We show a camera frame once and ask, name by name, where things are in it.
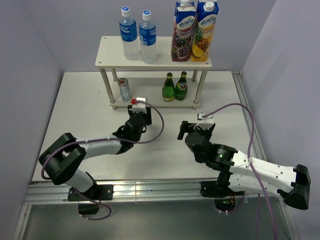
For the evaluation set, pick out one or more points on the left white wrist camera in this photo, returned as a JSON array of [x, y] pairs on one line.
[[139, 105]]

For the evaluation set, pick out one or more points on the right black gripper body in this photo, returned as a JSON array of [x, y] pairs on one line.
[[198, 159]]

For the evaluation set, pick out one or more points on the purple grape juice carton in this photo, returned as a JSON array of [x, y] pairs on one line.
[[183, 30]]

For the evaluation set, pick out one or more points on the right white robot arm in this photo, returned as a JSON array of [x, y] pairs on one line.
[[239, 174]]

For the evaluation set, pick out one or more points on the aluminium frame rail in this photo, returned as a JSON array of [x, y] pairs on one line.
[[164, 170]]

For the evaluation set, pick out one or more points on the yellow pineapple juice carton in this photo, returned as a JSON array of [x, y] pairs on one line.
[[206, 17]]

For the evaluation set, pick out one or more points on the white two-tier shelf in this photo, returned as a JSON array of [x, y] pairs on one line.
[[146, 80]]

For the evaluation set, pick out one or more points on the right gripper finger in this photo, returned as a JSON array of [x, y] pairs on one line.
[[185, 127], [210, 131]]

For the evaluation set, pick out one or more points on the silver energy can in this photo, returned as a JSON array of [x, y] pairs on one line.
[[124, 89]]

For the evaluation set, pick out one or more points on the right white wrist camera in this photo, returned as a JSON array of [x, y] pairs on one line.
[[205, 123]]

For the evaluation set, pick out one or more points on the Pocari Sweat bottle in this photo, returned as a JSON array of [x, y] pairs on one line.
[[148, 38], [129, 34]]

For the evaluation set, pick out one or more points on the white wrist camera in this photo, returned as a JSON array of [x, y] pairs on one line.
[[205, 123], [139, 105]]

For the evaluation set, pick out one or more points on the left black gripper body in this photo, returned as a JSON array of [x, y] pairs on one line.
[[137, 138]]

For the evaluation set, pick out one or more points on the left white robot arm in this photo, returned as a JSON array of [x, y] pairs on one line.
[[62, 159]]

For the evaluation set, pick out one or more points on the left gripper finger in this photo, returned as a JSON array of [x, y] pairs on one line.
[[130, 111], [148, 116]]

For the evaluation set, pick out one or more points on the green glass bottle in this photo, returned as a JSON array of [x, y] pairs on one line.
[[168, 89], [181, 88]]

